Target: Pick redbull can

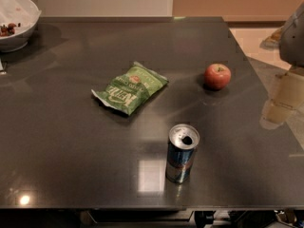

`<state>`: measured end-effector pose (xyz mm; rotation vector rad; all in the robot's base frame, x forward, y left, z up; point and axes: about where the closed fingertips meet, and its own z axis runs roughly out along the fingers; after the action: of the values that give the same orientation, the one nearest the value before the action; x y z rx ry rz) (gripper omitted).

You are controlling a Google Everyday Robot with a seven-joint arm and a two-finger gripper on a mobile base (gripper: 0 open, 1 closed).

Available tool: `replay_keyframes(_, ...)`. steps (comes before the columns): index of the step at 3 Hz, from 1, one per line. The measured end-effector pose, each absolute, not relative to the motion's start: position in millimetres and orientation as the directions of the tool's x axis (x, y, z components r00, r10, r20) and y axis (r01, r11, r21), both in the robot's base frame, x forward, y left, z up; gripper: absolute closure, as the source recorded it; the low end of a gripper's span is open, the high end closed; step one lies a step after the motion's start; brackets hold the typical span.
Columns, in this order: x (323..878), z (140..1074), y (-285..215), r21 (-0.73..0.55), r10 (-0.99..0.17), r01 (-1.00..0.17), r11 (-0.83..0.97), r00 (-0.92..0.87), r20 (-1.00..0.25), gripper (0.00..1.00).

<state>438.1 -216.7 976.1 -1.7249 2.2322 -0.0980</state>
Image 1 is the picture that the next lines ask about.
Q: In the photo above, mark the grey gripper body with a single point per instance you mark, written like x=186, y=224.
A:
x=294, y=43

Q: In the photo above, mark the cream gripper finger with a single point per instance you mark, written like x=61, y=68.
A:
x=290, y=90
x=274, y=115

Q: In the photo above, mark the blue silver redbull can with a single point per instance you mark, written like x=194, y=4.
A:
x=183, y=140

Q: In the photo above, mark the red apple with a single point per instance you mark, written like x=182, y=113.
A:
x=217, y=76

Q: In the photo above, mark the green chip bag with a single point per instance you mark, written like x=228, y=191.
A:
x=129, y=91

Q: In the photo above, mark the white bowl with food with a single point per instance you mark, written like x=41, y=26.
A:
x=18, y=19

